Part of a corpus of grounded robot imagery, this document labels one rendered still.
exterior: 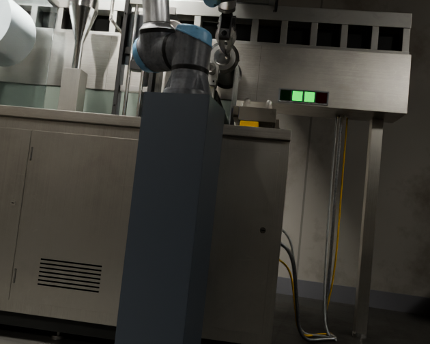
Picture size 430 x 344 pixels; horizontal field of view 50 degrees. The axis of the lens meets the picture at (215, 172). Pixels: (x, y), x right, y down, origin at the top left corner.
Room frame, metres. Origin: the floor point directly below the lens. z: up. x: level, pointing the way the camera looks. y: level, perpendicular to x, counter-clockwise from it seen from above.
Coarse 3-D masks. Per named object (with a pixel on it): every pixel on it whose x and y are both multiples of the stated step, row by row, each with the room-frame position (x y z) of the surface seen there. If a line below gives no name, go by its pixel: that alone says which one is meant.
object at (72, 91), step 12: (72, 12) 2.15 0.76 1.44; (84, 12) 2.15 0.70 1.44; (96, 12) 2.19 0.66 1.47; (72, 24) 2.17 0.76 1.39; (84, 24) 2.17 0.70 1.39; (84, 36) 2.19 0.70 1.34; (72, 60) 2.19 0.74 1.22; (72, 72) 2.16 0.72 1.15; (84, 72) 2.20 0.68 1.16; (72, 84) 2.16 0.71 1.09; (84, 84) 2.22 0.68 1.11; (60, 96) 2.16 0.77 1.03; (72, 96) 2.16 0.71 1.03; (84, 96) 2.23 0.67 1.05; (60, 108) 2.16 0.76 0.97; (72, 108) 2.16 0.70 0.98
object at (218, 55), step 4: (216, 52) 2.00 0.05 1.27; (220, 52) 2.00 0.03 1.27; (216, 56) 2.00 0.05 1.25; (220, 56) 2.00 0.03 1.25; (224, 56) 2.00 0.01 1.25; (228, 56) 1.99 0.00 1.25; (216, 60) 2.00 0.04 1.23; (220, 60) 2.00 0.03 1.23; (224, 60) 1.99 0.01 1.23; (228, 60) 1.99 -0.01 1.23; (220, 64) 2.00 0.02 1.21; (224, 64) 2.00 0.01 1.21
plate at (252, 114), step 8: (240, 112) 1.97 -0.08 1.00; (248, 112) 1.96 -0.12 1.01; (256, 112) 1.96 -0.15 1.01; (264, 112) 1.96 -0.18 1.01; (272, 112) 1.95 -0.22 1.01; (240, 120) 1.98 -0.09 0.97; (248, 120) 1.96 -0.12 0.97; (256, 120) 1.96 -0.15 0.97; (264, 120) 1.96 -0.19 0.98; (272, 120) 1.95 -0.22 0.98
